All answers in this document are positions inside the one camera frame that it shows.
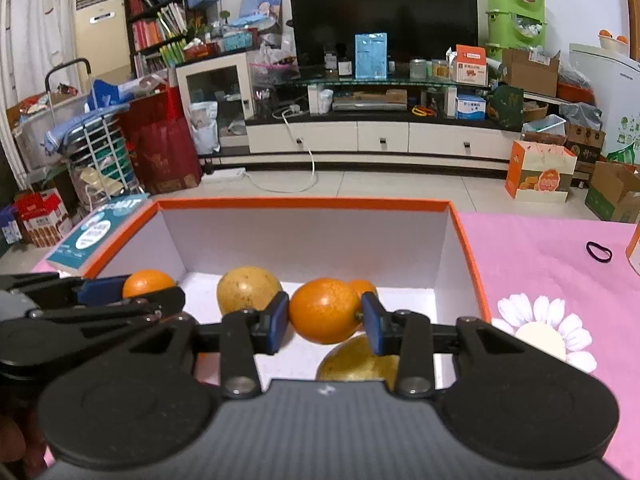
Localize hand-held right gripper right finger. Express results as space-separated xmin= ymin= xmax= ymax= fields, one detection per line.
xmin=360 ymin=291 xmax=521 ymax=399

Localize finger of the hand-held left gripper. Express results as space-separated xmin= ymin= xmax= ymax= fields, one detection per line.
xmin=25 ymin=287 xmax=187 ymax=335
xmin=0 ymin=272 xmax=130 ymax=307

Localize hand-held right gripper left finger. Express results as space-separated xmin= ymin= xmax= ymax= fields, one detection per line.
xmin=127 ymin=291 xmax=292 ymax=399

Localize large orange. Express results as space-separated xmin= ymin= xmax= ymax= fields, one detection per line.
xmin=122 ymin=270 xmax=177 ymax=302

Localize mandarin orange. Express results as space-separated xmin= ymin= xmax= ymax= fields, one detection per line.
xmin=289 ymin=278 xmax=364 ymax=345
xmin=347 ymin=279 xmax=379 ymax=302

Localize yellow green pear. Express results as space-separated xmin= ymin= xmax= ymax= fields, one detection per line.
xmin=316 ymin=335 xmax=401 ymax=383

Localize orange cardboard box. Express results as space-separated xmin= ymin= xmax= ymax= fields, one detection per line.
xmin=82 ymin=197 xmax=493 ymax=392

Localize teal paperback book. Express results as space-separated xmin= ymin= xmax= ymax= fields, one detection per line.
xmin=45 ymin=194 xmax=152 ymax=277

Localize red white carton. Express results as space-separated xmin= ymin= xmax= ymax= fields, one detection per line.
xmin=14 ymin=189 xmax=74 ymax=249

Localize blue white small carton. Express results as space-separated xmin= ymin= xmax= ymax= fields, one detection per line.
xmin=0 ymin=205 xmax=22 ymax=246

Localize metal shopping trolley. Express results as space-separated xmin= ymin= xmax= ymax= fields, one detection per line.
xmin=44 ymin=57 xmax=142 ymax=212

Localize red gift bag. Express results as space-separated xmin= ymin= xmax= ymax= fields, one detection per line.
xmin=117 ymin=85 xmax=203 ymax=196

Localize pink flowered tablecloth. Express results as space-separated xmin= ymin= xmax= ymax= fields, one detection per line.
xmin=0 ymin=212 xmax=640 ymax=480

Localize white plastic storage tub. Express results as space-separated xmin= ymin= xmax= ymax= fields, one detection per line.
xmin=11 ymin=91 xmax=76 ymax=181

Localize white black television stand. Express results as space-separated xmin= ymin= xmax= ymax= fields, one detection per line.
xmin=245 ymin=77 xmax=526 ymax=171

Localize white pet food bag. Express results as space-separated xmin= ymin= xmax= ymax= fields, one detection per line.
xmin=189 ymin=101 xmax=221 ymax=155

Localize silver media player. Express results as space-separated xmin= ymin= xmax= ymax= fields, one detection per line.
xmin=332 ymin=94 xmax=408 ymax=112

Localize white glass door cabinet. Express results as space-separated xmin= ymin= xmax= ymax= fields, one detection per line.
xmin=175 ymin=50 xmax=256 ymax=154

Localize orange paper gift bag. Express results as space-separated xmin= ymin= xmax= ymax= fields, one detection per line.
xmin=505 ymin=140 xmax=578 ymax=204

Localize blue white mask box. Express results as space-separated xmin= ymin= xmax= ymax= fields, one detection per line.
xmin=455 ymin=94 xmax=487 ymax=121

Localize dark green gift bag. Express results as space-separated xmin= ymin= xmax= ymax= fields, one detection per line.
xmin=487 ymin=85 xmax=525 ymax=132

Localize clear plastic bin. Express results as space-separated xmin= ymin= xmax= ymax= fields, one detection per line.
xmin=522 ymin=114 xmax=568 ymax=142

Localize white curtain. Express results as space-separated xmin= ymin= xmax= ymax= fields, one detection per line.
xmin=0 ymin=0 xmax=76 ymax=161

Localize white standing air conditioner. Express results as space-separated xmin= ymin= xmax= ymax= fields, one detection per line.
xmin=75 ymin=0 xmax=133 ymax=81

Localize light blue flat package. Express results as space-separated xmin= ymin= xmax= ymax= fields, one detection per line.
xmin=355 ymin=32 xmax=389 ymax=80

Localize green printed cardboard box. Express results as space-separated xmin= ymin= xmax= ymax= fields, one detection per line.
xmin=585 ymin=160 xmax=640 ymax=224

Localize orange white medicine box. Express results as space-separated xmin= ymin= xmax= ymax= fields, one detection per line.
xmin=451 ymin=45 xmax=489 ymax=86

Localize printed brown cardboard box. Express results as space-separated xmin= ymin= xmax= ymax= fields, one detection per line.
xmin=565 ymin=122 xmax=607 ymax=172

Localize dark bookshelf with books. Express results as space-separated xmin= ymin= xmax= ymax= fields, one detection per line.
xmin=122 ymin=0 xmax=222 ymax=78

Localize black television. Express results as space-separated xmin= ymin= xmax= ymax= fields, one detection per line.
xmin=287 ymin=0 xmax=479 ymax=68

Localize white refrigerator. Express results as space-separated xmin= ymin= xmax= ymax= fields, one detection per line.
xmin=569 ymin=42 xmax=640 ymax=167

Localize green plastic rack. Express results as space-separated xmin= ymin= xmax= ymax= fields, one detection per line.
xmin=485 ymin=0 xmax=548 ymax=63

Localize white bowl of oranges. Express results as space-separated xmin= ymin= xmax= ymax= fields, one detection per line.
xmin=597 ymin=29 xmax=632 ymax=54

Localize white power cable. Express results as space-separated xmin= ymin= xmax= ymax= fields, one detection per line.
xmin=245 ymin=110 xmax=317 ymax=194

